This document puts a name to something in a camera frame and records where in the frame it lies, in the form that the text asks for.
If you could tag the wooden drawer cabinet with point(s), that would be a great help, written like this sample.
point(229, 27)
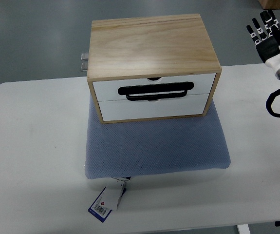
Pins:
point(151, 47)

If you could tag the grey metal table bracket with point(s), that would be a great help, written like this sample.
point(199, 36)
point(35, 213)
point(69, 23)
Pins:
point(84, 61)

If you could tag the cardboard box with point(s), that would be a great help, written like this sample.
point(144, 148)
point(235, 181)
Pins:
point(269, 4)

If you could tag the white drawer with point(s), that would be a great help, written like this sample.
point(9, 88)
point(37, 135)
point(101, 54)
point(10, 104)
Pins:
point(119, 89)
point(172, 107)

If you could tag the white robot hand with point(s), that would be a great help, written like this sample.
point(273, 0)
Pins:
point(269, 49)

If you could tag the white bottom drawer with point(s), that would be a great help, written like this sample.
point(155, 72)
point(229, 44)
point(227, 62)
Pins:
point(172, 107)

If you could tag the white top drawer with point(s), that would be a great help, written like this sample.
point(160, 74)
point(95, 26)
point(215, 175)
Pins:
point(119, 89)

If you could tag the blue mesh cushion mat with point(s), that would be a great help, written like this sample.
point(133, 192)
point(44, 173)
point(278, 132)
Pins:
point(155, 147)

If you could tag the white table leg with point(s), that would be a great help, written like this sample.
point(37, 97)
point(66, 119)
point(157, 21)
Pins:
point(243, 229)

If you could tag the white and blue price tag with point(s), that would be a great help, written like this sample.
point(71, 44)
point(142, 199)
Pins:
point(109, 198)

